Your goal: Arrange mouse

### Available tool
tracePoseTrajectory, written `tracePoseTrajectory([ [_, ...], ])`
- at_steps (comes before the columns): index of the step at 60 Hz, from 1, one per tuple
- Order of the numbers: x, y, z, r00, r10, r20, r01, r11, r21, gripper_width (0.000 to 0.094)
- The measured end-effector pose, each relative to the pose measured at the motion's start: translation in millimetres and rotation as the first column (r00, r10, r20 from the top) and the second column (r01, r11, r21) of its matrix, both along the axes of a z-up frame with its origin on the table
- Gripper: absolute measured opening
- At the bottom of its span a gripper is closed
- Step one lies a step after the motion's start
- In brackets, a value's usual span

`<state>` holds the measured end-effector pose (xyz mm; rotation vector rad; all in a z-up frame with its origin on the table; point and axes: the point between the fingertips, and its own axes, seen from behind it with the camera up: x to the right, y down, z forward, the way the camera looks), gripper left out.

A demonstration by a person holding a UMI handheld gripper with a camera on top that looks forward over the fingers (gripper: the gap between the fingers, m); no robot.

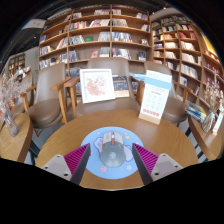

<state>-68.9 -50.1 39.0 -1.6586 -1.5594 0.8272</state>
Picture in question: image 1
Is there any distant wooden bookshelf unit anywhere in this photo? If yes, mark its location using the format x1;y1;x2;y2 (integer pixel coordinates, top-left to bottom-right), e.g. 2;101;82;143
7;53;26;76

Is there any glass vase with pink flowers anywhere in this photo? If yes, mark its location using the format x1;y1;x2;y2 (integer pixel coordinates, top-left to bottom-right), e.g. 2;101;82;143
0;73;31;138

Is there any oval wooden side table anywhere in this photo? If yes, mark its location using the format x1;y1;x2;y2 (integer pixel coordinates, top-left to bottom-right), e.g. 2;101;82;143
0;112;34;164

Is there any grey computer mouse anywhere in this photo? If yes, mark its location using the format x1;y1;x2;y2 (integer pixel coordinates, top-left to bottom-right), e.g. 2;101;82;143
99;131;125;169

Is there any white and red standing sign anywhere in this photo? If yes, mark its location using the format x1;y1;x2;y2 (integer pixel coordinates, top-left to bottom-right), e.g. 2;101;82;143
138;69;173;126

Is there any white framed pink flower picture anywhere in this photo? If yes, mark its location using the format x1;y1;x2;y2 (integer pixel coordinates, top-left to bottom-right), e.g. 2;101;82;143
79;68;116;104

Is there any curved wooden bookshelf unit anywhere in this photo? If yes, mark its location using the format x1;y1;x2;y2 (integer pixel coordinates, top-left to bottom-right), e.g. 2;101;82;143
149;14;224;101

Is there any beige armchair with wooden arms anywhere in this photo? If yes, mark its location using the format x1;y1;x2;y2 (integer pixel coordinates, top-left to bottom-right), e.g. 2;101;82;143
139;60;194;127
20;62;73;129
63;57;146;118

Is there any round light blue mouse pad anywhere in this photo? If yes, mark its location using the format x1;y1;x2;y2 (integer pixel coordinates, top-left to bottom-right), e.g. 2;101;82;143
80;126;145;180

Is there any white hanging ceiling panel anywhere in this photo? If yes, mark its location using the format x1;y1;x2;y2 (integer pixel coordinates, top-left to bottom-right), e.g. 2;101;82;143
21;18;47;30

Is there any dark cover book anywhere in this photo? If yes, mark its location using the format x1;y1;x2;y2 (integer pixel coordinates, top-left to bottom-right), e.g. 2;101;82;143
112;75;130;99

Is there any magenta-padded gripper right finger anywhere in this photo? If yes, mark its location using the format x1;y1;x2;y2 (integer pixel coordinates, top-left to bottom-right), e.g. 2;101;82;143
131;143;184;186

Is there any wide wooden bookshelf unit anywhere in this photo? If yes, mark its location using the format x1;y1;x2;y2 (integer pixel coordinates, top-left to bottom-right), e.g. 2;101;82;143
38;4;152;69

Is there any glass vase with dried flowers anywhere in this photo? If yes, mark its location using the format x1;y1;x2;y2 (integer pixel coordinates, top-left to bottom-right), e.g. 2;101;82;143
201;71;223;134

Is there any small white sign card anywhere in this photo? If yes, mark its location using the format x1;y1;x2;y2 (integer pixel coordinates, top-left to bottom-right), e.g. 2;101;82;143
212;111;224;136

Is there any wooden table with dark legs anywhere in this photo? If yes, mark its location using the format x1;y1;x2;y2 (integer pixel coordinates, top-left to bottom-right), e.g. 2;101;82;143
187;114;224;161

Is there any stack of books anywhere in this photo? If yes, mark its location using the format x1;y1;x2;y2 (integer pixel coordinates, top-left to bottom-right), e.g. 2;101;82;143
184;99;208;124

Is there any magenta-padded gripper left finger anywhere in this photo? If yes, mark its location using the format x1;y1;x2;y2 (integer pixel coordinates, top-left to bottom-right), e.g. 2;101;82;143
40;143;92;186

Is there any light blue book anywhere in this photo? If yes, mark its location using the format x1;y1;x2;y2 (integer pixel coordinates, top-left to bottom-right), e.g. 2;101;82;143
129;72;148;82

